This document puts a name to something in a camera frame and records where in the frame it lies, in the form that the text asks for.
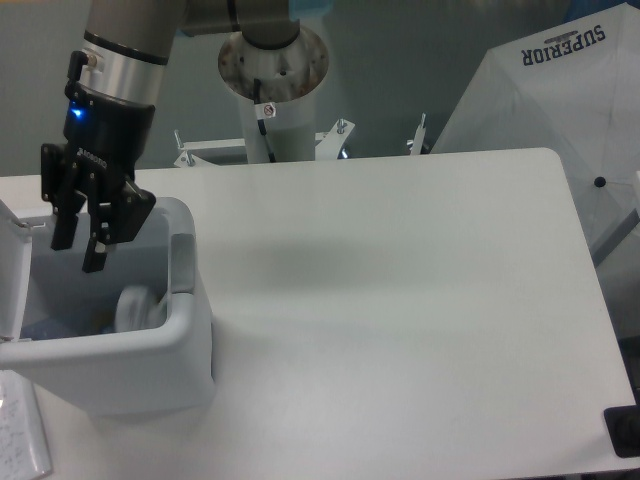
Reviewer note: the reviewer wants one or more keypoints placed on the white plastic wrapper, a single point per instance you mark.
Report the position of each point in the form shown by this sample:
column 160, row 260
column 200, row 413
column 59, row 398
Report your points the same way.
column 138, row 308

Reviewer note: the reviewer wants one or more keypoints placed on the white plastic trash can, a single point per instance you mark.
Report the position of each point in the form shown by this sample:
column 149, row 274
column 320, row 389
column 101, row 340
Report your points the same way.
column 165, row 368

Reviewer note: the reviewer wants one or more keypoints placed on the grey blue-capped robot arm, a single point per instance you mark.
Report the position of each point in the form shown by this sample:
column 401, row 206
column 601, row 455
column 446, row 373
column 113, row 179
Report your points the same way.
column 113, row 84

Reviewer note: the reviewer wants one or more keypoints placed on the crushed clear plastic bottle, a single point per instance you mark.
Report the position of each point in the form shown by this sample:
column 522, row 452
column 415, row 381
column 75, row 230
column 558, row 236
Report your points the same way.
column 69, row 326

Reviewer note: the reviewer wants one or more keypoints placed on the white paper notepad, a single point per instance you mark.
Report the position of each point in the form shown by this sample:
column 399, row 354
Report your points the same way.
column 24, row 448

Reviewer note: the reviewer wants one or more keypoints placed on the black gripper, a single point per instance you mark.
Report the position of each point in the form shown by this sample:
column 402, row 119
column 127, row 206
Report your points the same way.
column 105, row 138

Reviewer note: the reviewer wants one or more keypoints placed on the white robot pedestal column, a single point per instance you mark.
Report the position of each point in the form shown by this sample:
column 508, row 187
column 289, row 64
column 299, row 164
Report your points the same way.
column 276, row 94

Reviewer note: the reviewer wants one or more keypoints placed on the white Superior umbrella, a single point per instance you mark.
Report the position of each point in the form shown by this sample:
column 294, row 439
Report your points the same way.
column 573, row 89

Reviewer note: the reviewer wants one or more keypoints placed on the black device at table edge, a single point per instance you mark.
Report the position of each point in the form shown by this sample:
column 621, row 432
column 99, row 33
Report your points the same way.
column 623, row 427

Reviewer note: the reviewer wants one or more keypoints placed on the white metal base bracket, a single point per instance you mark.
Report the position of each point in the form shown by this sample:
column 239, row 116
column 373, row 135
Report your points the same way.
column 330, row 144

